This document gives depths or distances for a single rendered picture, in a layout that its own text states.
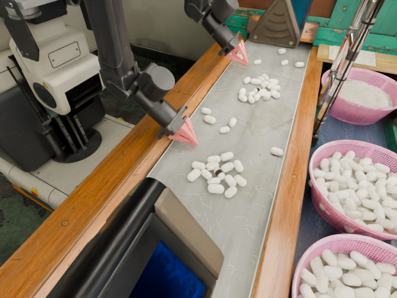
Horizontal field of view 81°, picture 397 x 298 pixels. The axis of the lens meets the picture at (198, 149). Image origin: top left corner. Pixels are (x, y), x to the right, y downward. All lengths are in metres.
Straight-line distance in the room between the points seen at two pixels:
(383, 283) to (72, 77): 1.00
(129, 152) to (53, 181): 0.76
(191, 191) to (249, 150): 0.20
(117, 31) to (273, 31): 0.28
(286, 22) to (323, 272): 0.43
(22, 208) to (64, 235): 1.18
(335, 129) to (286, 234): 0.51
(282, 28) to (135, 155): 0.42
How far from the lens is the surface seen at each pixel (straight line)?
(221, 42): 0.86
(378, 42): 1.28
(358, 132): 0.95
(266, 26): 0.43
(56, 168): 1.38
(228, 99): 0.82
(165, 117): 0.58
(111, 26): 0.50
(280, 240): 0.50
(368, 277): 0.56
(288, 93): 0.91
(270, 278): 0.47
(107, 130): 1.48
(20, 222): 1.66
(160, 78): 0.53
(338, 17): 1.23
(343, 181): 0.67
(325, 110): 0.74
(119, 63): 0.54
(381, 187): 0.70
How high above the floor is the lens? 1.20
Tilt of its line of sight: 46 degrees down
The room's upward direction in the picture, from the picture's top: straight up
